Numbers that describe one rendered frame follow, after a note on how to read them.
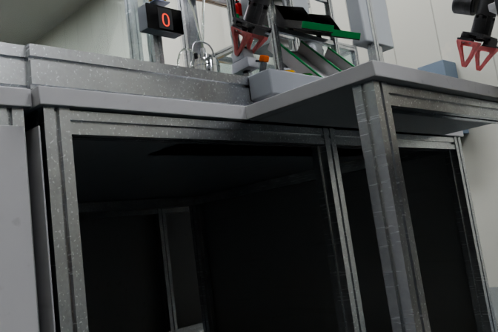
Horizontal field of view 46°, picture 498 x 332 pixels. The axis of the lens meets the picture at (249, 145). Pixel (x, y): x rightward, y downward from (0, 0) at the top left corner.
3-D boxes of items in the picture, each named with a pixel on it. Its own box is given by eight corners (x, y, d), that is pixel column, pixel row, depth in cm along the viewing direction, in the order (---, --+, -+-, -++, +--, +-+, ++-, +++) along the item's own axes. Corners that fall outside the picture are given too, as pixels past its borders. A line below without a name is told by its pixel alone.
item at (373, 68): (556, 108, 163) (553, 98, 164) (375, 75, 100) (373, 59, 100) (351, 156, 212) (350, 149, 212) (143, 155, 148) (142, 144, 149)
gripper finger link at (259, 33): (227, 52, 166) (237, 19, 163) (244, 55, 171) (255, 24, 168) (243, 59, 161) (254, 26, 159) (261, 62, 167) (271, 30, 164)
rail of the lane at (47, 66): (343, 124, 161) (336, 87, 163) (33, 100, 98) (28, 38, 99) (327, 129, 165) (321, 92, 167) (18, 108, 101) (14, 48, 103)
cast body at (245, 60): (259, 67, 164) (255, 44, 165) (249, 66, 160) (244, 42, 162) (238, 78, 169) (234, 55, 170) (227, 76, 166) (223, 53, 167)
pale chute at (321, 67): (347, 93, 180) (353, 79, 178) (316, 90, 172) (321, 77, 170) (297, 52, 199) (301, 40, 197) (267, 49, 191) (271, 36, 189)
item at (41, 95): (464, 136, 197) (462, 127, 198) (39, 104, 89) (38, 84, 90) (195, 197, 293) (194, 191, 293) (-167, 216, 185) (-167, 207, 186)
